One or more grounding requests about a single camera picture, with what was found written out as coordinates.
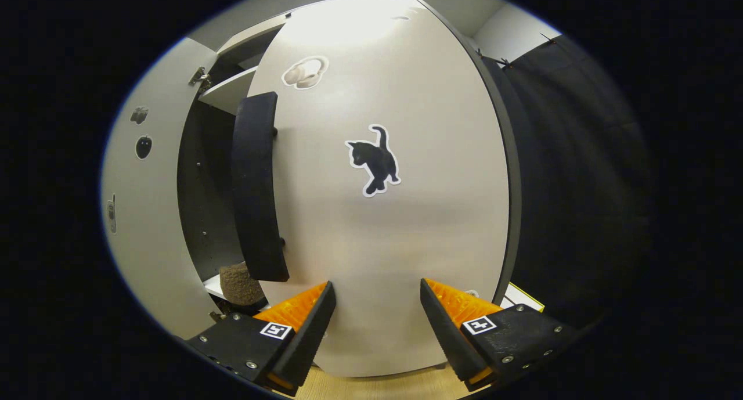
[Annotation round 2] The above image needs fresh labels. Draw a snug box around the white yellow-edged card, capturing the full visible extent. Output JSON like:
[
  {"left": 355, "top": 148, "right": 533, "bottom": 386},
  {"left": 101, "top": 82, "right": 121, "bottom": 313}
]
[{"left": 500, "top": 282, "right": 545, "bottom": 312}]

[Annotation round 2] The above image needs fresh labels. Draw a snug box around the brown fuzzy shoe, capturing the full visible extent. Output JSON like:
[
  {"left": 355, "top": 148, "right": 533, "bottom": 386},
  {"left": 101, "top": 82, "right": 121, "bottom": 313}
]
[{"left": 219, "top": 262, "right": 268, "bottom": 307}]

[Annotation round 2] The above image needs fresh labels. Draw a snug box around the black backdrop cloth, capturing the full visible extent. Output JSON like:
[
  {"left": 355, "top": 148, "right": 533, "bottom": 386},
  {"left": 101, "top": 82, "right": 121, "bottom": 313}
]
[{"left": 477, "top": 33, "right": 657, "bottom": 331}]

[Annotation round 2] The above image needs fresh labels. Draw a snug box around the white shoe cabinet door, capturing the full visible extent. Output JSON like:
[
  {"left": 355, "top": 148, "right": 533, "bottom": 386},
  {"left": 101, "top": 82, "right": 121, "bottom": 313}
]
[
  {"left": 247, "top": 0, "right": 522, "bottom": 379},
  {"left": 100, "top": 37, "right": 224, "bottom": 340}
]

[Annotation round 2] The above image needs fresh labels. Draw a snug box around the white shoe cabinet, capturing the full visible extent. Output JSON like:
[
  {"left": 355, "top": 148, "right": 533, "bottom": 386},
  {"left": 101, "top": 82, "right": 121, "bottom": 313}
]
[{"left": 177, "top": 14, "right": 291, "bottom": 320}]

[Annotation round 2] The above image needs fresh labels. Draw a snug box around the black door handle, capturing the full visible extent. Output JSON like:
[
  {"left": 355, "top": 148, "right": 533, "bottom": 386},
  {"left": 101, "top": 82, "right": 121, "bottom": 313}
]
[{"left": 231, "top": 91, "right": 290, "bottom": 283}]

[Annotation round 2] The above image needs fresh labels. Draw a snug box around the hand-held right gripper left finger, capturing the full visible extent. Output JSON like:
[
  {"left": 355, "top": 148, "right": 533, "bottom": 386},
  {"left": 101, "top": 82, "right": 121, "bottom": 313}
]
[{"left": 185, "top": 281, "right": 337, "bottom": 396}]

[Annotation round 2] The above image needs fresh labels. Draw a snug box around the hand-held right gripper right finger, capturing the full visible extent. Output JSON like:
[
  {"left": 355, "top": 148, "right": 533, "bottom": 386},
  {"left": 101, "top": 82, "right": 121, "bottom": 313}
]
[{"left": 419, "top": 278, "right": 581, "bottom": 392}]

